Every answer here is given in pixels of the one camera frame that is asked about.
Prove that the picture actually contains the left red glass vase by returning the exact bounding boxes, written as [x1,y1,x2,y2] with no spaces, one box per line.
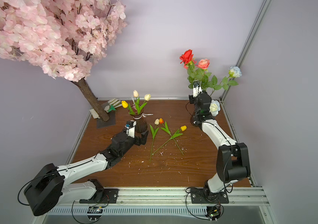
[132,110,152,133]

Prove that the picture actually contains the orange tulip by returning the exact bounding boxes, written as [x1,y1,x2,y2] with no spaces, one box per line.
[158,118,185,155]

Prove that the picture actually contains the aluminium corner profile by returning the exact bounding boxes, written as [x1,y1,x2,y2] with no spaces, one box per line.
[220,0,272,102]

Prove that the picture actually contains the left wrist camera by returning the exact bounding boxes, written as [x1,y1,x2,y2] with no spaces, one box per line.
[125,120,137,138]

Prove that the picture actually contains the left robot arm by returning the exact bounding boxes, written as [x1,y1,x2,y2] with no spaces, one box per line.
[24,131,149,216]

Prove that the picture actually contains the white rose small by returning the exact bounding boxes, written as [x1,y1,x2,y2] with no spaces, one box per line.
[210,66,242,96]

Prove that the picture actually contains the red rose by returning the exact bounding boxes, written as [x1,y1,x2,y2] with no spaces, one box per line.
[179,49,196,85]

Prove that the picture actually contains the left circuit board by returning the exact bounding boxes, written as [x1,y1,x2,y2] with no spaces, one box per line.
[87,206,104,222]

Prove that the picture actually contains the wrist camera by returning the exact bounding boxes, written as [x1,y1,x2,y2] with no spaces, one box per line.
[192,80,202,98]
[125,120,137,138]

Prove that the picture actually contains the aluminium mounting rail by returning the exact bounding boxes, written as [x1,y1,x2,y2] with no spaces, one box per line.
[48,187,270,217]

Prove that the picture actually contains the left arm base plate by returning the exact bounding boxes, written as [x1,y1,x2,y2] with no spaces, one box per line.
[79,189,119,204]

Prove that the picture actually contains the white rose large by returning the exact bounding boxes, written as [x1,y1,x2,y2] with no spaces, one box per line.
[209,100,220,117]

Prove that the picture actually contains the right circuit board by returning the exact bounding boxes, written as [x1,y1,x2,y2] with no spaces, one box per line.
[205,204,222,222]

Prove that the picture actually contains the pink blossom artificial tree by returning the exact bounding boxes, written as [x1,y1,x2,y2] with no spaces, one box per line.
[0,0,127,121]

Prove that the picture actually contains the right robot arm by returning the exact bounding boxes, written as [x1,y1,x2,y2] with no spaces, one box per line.
[189,91,251,196]

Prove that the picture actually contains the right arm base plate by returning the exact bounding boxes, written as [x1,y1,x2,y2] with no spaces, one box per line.
[189,188,229,204]

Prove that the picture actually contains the cream tulip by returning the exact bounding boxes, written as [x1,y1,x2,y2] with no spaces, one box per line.
[133,90,140,114]
[149,119,160,162]
[138,94,151,114]

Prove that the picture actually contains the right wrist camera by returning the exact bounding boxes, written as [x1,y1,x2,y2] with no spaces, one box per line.
[192,80,202,98]

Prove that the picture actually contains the circuit board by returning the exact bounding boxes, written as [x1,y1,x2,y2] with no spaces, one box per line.
[205,204,222,222]
[87,206,104,222]

